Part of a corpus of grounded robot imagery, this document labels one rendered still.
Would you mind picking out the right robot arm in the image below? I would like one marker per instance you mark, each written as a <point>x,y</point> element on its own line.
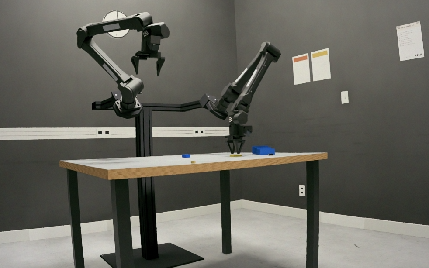
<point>152,33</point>

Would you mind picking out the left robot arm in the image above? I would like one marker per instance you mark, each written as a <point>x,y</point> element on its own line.
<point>233,93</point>

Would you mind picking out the blue three-compartment bin rack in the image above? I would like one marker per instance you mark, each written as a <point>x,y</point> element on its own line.
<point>262,150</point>

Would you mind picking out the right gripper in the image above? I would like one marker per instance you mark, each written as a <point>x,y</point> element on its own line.
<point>143,55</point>

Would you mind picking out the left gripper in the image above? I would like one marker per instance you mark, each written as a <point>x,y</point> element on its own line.
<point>234,138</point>

